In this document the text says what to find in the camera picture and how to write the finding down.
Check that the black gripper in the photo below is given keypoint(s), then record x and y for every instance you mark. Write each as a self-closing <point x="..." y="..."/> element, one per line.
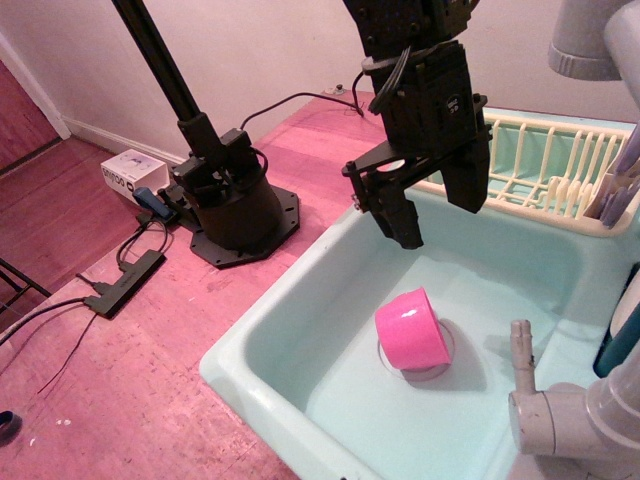
<point x="433" y="122"/>

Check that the pink plastic cup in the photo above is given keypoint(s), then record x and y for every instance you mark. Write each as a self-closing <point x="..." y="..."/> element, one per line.
<point x="409" y="332"/>

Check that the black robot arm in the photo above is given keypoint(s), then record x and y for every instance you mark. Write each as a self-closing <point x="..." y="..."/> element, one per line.
<point x="240" y="217"/>

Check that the cream dish rack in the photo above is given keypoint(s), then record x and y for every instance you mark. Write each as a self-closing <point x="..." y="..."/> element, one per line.
<point x="545" y="172"/>

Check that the lavender utensils in rack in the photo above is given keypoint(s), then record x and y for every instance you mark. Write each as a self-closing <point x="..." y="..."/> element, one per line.
<point x="623" y="185"/>

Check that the teal toy sink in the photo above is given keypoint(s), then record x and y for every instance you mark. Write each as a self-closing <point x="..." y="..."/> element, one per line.
<point x="468" y="358"/>

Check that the grey toy faucet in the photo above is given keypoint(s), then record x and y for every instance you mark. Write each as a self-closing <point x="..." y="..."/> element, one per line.
<point x="569" y="432"/>

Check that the blue clamp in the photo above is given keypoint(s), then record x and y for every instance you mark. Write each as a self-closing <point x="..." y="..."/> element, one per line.
<point x="147" y="200"/>

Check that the white Oculus box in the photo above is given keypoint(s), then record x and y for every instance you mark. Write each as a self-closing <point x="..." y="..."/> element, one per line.
<point x="129" y="170"/>

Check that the black USB hub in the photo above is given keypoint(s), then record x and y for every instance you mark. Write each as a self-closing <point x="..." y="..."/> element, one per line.
<point x="112" y="297"/>

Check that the black tape roll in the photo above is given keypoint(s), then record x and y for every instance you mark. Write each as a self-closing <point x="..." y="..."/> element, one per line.
<point x="11" y="424"/>

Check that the black metal chair frame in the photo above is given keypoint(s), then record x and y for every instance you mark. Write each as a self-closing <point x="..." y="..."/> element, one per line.
<point x="19" y="283"/>

